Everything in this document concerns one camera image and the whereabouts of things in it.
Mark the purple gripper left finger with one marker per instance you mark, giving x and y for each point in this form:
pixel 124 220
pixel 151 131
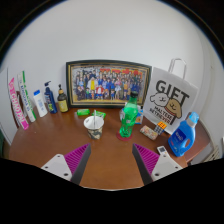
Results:
pixel 71 166

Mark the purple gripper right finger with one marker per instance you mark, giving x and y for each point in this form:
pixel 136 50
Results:
pixel 153 166

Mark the green plastic soda bottle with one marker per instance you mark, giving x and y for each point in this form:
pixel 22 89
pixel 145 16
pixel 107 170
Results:
pixel 129 115

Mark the white remote control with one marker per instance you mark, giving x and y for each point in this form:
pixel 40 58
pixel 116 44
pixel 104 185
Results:
pixel 162 150

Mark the patterned small pouch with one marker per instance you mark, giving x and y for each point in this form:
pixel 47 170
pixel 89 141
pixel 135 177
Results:
pixel 148 132

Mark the blue detergent bottle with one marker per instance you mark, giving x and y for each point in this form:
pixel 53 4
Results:
pixel 183 137

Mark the rubik's cube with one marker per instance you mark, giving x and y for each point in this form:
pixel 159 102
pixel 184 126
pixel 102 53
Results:
pixel 160 127

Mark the red round coaster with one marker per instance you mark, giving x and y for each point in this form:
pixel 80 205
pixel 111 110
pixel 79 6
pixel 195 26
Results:
pixel 123 138

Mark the camouflage paper cup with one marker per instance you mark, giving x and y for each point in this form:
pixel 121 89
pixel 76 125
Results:
pixel 94 126

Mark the blue tissue pack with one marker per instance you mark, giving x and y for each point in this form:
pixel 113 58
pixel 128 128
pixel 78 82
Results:
pixel 139 116

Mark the green soap box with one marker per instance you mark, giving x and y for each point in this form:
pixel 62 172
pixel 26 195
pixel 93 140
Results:
pixel 82 112

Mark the green small packet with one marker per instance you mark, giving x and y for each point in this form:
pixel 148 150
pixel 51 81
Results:
pixel 100 114

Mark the dark blue pump bottle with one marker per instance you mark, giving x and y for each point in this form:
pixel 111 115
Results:
pixel 50 99

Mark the white lotion bottle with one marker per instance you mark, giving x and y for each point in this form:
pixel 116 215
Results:
pixel 40 103

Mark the white radiator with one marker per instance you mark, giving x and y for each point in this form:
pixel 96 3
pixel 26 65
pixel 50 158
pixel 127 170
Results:
pixel 214 154

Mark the brown glass pump bottle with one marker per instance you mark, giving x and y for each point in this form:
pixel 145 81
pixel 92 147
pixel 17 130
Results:
pixel 62 100

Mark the white gift paper bag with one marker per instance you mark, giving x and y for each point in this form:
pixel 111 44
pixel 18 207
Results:
pixel 169 97

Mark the framed group photo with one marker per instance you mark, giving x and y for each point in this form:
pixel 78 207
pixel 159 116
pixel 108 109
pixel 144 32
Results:
pixel 105 83

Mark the pink toothpaste box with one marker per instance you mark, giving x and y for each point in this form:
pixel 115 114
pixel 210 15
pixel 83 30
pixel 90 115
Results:
pixel 16 106

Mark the green white toothpaste box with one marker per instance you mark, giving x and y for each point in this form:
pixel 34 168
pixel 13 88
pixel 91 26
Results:
pixel 25 97

